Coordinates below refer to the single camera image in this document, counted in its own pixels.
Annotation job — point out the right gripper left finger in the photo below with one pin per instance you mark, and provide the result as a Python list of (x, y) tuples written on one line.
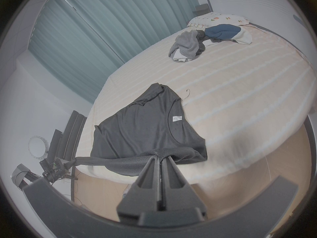
[(146, 192)]

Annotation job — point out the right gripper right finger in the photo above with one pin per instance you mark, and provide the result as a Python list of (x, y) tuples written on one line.
[(180, 194)]

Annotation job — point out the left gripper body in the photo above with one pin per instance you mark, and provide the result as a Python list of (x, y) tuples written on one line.
[(66, 166)]

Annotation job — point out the black T-shirt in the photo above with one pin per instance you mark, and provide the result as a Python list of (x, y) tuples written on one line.
[(138, 130)]

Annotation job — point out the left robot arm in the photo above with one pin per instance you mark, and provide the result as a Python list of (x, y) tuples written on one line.
[(21, 175)]

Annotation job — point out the bed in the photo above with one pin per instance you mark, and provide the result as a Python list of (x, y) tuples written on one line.
[(235, 95)]

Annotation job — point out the pile of clothes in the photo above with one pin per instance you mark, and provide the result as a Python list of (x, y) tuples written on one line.
[(188, 43)]

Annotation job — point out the black chest of drawers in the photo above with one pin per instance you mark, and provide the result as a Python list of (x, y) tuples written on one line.
[(69, 135)]

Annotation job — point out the round white mirror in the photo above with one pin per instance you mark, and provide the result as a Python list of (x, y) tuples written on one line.
[(37, 146)]

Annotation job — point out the blue-green curtain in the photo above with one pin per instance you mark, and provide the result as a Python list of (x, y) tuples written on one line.
[(138, 16), (71, 51)]

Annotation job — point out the white printed pillow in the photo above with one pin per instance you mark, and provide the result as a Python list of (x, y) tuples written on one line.
[(218, 18)]

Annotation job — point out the grey bedside table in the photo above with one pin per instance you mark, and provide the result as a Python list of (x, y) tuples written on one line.
[(201, 9)]

